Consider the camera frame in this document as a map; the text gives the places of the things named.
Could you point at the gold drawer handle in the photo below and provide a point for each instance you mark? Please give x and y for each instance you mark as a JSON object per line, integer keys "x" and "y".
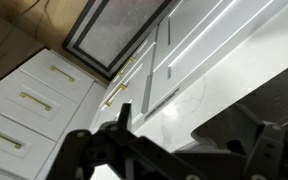
{"x": 54, "y": 68}
{"x": 45, "y": 105}
{"x": 16, "y": 144}

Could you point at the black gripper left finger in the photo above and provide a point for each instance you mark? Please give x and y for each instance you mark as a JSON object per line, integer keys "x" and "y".
{"x": 129, "y": 156}

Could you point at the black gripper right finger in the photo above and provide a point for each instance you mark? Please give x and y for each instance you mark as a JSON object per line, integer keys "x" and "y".
{"x": 236, "y": 144}

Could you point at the grey bordered floor mat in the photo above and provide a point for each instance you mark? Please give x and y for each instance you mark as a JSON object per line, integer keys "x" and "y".
{"x": 108, "y": 31}

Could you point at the gold cabinet handle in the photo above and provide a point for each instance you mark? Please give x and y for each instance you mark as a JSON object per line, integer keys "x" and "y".
{"x": 131, "y": 59}
{"x": 109, "y": 101}

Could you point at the white drawer cabinet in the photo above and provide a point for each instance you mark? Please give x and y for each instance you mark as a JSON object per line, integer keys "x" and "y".
{"x": 41, "y": 132}

